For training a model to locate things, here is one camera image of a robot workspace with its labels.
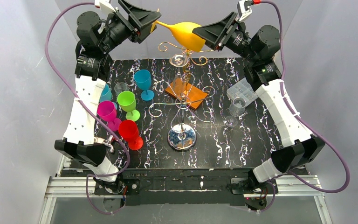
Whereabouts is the clear patterned wine glass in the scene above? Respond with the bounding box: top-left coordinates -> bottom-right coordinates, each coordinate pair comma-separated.
114,82 -> 128,96

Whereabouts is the red wine glass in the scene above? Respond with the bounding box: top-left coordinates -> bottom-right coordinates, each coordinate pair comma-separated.
118,120 -> 143,151

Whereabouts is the chrome faucet tap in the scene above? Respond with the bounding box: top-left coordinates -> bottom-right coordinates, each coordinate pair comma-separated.
94,135 -> 117,154

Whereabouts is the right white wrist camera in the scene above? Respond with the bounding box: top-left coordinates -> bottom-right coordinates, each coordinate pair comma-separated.
237,0 -> 261,22

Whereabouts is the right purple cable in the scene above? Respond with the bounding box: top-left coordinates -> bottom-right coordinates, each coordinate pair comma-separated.
259,0 -> 351,212

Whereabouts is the gold wire glass rack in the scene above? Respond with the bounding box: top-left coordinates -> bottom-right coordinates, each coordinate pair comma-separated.
158,42 -> 208,68

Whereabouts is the clear wine glass rear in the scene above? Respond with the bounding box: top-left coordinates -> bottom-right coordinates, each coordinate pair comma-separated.
170,54 -> 188,96

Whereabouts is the pink wine glass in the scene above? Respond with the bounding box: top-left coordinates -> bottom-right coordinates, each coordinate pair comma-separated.
97,100 -> 122,131

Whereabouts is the clear plastic screw box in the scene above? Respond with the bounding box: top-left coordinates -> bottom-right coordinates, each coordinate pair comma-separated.
227,78 -> 258,107

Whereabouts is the silver wire glass rack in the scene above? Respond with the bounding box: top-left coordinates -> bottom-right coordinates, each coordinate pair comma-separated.
148,71 -> 217,152

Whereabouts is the yellow orange wine glass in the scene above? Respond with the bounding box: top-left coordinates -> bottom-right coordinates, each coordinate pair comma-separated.
151,21 -> 206,52

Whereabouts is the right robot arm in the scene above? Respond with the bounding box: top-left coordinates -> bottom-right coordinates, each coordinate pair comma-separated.
193,12 -> 325,185

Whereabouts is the teal blue wine glass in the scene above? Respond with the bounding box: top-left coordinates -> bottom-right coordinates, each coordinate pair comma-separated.
99,84 -> 117,110

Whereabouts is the clear wine glass front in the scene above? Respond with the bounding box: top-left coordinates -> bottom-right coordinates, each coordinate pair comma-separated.
224,97 -> 247,128

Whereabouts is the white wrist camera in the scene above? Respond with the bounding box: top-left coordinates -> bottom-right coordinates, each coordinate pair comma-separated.
237,0 -> 261,22
94,0 -> 118,15

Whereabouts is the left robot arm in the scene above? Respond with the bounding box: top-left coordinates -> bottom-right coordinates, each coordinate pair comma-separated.
54,0 -> 161,182

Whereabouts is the green wine glass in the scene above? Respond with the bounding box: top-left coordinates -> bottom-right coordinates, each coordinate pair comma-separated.
117,91 -> 140,122

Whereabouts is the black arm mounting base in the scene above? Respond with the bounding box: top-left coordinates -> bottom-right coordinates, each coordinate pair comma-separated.
93,168 -> 279,211

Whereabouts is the orange wooden rack base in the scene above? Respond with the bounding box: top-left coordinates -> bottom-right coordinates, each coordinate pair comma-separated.
165,78 -> 208,110

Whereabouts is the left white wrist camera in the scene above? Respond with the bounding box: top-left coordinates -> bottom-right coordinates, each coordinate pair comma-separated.
94,0 -> 118,15

